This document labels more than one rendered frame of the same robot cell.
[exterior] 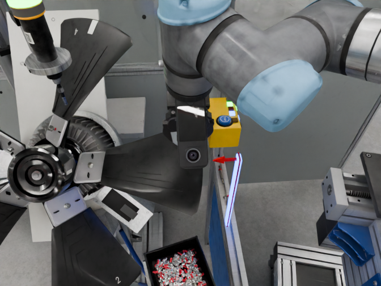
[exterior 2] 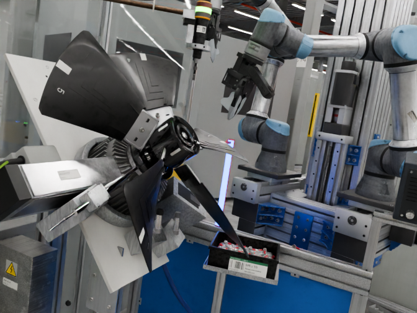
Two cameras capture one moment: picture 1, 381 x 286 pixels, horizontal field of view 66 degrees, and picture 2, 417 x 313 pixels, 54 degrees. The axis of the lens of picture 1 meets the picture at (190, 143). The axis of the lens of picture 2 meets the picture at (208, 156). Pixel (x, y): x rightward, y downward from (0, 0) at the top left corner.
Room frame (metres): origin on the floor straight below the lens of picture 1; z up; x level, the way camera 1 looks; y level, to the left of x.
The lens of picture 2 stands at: (-0.21, 1.22, 1.32)
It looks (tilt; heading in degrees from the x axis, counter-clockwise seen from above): 8 degrees down; 299
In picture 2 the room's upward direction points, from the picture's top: 9 degrees clockwise
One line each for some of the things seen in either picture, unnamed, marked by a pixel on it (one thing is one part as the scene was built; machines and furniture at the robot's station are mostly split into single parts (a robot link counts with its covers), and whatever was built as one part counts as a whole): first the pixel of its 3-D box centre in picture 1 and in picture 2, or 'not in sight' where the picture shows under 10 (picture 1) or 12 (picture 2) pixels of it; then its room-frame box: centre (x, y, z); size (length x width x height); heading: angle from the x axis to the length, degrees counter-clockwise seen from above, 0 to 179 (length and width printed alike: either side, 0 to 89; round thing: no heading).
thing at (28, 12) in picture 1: (27, 7); (202, 15); (0.42, 0.23, 1.54); 0.04 x 0.04 x 0.01
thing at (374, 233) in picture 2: not in sight; (373, 240); (-0.08, -0.16, 0.96); 0.03 x 0.03 x 0.20; 4
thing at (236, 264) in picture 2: (182, 284); (244, 254); (0.27, 0.02, 0.85); 0.22 x 0.17 x 0.07; 19
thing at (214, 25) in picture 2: not in sight; (210, 25); (0.71, -0.28, 1.62); 0.09 x 0.08 x 0.12; 94
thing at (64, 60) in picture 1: (36, 33); (197, 31); (0.43, 0.24, 1.50); 0.09 x 0.07 x 0.10; 39
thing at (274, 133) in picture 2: not in sight; (275, 134); (0.48, -0.62, 1.20); 0.13 x 0.12 x 0.14; 164
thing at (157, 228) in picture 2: not in sight; (158, 220); (0.39, 0.35, 0.99); 0.02 x 0.02 x 0.06
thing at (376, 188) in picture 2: not in sight; (376, 184); (-0.02, -0.53, 1.09); 0.15 x 0.15 x 0.10
